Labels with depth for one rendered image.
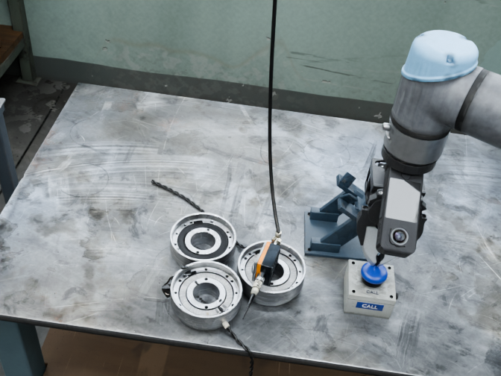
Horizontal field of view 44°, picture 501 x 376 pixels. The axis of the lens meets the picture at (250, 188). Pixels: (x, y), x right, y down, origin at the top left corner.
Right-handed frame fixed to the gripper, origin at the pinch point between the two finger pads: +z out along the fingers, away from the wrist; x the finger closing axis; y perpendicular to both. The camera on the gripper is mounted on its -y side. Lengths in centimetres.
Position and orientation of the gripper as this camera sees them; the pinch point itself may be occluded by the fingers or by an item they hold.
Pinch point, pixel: (376, 262)
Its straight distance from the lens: 93.9
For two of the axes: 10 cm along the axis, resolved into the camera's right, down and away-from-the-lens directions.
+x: -9.9, -1.4, 0.3
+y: 1.1, -6.7, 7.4
